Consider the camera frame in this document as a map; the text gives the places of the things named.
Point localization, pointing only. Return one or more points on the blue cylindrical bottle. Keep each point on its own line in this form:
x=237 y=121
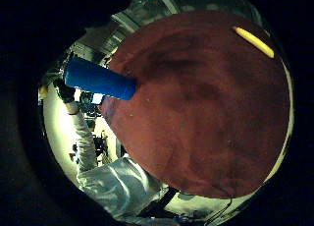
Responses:
x=98 y=78

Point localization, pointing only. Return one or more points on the person's body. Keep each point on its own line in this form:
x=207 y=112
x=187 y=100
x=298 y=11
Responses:
x=121 y=186

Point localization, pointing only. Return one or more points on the red-brown cloth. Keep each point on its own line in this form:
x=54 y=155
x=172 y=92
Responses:
x=202 y=114

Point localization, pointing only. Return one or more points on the yellow banana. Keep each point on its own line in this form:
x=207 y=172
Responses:
x=253 y=41

